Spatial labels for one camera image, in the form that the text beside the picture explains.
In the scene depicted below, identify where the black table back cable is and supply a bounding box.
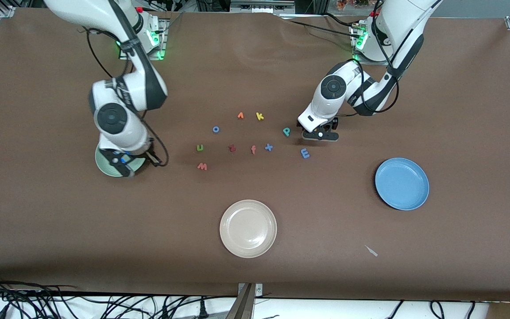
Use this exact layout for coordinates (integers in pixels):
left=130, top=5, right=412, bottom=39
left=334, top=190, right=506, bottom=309
left=282, top=12, right=359, bottom=39

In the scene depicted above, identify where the beige plate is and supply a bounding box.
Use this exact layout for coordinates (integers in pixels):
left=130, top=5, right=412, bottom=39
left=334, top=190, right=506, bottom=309
left=220, top=200, right=278, bottom=259

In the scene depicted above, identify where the brown table cover sheet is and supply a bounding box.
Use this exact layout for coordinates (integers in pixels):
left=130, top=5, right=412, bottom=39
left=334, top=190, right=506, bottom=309
left=0, top=8, right=510, bottom=303

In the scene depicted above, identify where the grey metal box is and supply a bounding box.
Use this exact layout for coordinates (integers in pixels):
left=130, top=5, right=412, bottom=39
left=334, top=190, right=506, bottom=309
left=230, top=0, right=296, bottom=15

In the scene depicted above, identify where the metal table edge bracket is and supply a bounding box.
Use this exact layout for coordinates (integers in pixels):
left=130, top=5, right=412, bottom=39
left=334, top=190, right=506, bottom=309
left=226, top=283, right=263, bottom=319

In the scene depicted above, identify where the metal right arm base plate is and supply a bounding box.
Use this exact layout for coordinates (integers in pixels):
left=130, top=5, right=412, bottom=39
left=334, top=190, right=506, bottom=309
left=119, top=19, right=168, bottom=61

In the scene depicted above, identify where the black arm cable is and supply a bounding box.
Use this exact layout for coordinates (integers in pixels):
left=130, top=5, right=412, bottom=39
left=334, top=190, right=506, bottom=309
left=86, top=27, right=170, bottom=167
left=346, top=0, right=400, bottom=117

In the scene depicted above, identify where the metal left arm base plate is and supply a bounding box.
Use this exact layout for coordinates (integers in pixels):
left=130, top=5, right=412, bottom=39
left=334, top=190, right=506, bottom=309
left=352, top=22, right=393, bottom=66

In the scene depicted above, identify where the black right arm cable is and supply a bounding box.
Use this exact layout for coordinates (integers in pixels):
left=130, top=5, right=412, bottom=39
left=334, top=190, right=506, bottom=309
left=86, top=27, right=170, bottom=167

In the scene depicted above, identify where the black floor cable bundle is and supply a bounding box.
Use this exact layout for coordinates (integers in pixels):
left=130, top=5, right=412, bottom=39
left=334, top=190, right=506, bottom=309
left=0, top=274, right=238, bottom=319

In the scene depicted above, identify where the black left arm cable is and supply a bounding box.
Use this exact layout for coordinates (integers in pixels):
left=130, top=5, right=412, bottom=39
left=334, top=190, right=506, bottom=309
left=346, top=0, right=400, bottom=117

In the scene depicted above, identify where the blue plate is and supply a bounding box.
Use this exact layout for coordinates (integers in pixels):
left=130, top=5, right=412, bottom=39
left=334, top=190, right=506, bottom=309
left=375, top=158, right=430, bottom=211

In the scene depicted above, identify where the light green plate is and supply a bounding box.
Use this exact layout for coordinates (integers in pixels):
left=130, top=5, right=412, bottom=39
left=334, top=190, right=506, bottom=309
left=95, top=144, right=147, bottom=178

